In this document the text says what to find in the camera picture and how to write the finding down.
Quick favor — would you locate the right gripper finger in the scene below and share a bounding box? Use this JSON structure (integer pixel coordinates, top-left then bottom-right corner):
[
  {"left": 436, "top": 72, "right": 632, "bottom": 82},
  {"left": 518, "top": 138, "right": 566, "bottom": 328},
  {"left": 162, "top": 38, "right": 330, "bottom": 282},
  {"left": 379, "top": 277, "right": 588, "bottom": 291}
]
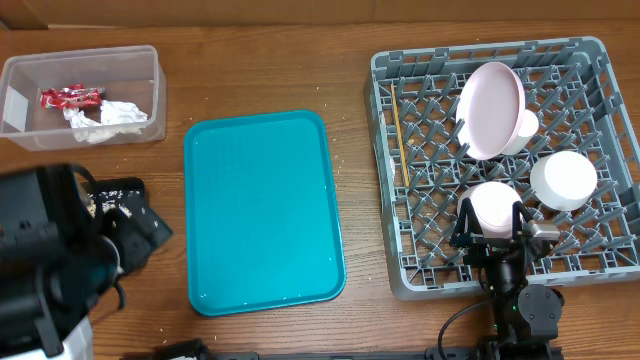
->
[
  {"left": 511, "top": 201, "right": 535, "bottom": 238},
  {"left": 449, "top": 198, "right": 483, "bottom": 248}
]

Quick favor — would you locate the white bowl with scraps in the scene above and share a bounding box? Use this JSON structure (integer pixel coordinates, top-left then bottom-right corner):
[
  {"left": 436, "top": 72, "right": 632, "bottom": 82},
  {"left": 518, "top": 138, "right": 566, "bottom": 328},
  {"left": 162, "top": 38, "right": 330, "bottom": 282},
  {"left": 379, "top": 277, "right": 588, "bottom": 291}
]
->
[{"left": 529, "top": 151, "right": 598, "bottom": 211}]

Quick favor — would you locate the white paper cup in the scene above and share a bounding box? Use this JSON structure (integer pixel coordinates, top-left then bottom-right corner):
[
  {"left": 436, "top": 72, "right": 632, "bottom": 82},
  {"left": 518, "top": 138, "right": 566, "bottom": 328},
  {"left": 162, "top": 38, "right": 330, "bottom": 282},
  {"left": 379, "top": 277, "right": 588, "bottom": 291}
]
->
[{"left": 502, "top": 109, "right": 539, "bottom": 155}]

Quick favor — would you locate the grey dishwasher rack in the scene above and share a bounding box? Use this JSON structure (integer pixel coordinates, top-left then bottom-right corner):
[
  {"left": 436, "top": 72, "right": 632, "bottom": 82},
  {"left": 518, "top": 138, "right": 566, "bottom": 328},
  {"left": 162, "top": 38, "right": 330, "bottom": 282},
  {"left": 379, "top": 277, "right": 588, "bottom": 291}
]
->
[{"left": 365, "top": 36, "right": 639, "bottom": 301}]

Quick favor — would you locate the large pink plate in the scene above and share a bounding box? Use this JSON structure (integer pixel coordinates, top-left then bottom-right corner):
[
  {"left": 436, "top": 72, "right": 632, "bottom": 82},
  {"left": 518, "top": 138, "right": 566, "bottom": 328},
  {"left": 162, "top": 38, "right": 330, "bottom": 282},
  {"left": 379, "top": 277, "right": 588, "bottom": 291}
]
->
[{"left": 455, "top": 62, "right": 525, "bottom": 160}]

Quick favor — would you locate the white tissue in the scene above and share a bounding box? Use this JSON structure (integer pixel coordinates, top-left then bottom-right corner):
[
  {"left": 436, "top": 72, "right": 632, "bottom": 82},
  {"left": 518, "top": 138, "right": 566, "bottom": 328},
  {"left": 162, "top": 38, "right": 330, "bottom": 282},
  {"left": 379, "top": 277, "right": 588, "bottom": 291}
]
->
[{"left": 63, "top": 100, "right": 148, "bottom": 144}]

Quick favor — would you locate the red snack wrapper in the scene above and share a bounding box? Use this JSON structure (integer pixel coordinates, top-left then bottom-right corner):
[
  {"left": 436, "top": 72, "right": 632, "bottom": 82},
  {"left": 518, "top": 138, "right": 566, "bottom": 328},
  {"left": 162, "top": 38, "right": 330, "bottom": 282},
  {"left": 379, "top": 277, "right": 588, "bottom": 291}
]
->
[{"left": 40, "top": 84, "right": 105, "bottom": 110}]

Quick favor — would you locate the wooden chopstick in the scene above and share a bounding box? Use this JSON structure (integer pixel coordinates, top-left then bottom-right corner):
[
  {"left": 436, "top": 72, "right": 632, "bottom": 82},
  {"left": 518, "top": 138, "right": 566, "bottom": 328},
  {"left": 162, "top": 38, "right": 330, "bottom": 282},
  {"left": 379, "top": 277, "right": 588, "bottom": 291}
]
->
[{"left": 390, "top": 83, "right": 410, "bottom": 188}]

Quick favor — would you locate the white plastic fork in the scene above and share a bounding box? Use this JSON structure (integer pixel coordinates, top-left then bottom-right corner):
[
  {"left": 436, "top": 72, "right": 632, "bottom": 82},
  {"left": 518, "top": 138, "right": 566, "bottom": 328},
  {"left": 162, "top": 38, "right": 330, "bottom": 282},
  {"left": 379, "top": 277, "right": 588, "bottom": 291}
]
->
[{"left": 379, "top": 113, "right": 395, "bottom": 183}]

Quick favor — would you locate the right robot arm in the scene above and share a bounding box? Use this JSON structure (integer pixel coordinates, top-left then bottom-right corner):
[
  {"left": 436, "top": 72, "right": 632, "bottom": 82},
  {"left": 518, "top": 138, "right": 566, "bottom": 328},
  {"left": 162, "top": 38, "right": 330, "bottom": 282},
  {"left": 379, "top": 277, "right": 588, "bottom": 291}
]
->
[{"left": 437, "top": 199, "right": 565, "bottom": 360}]

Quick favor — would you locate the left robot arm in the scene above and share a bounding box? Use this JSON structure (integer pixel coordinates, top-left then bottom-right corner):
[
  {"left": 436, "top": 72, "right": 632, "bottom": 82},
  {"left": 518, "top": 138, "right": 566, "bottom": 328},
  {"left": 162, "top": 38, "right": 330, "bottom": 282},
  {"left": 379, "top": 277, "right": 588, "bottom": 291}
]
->
[{"left": 1, "top": 163, "right": 173, "bottom": 359}]

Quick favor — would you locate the black waste tray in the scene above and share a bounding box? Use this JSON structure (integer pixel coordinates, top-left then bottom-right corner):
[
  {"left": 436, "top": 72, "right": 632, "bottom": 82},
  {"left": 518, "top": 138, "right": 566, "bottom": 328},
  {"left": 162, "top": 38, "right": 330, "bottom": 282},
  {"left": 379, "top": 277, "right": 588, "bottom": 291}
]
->
[{"left": 82, "top": 177, "right": 147, "bottom": 218}]

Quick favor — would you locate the food scraps pile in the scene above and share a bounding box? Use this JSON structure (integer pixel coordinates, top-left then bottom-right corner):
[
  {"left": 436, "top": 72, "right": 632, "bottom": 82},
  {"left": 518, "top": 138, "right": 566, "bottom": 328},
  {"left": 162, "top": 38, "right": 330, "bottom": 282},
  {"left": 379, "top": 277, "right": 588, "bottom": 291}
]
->
[{"left": 86, "top": 190, "right": 145, "bottom": 217}]

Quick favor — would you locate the teal serving tray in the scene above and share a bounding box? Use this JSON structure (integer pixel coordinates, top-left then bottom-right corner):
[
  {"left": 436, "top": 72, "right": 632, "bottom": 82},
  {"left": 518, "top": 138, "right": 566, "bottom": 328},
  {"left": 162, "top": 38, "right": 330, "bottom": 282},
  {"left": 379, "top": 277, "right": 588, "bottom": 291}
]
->
[{"left": 184, "top": 110, "right": 347, "bottom": 317}]

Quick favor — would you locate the clear plastic bin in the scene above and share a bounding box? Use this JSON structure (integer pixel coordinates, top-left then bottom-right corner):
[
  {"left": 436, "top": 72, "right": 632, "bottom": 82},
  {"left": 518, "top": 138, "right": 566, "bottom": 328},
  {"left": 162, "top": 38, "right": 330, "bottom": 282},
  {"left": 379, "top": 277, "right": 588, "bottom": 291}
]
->
[{"left": 1, "top": 45, "right": 167, "bottom": 151}]

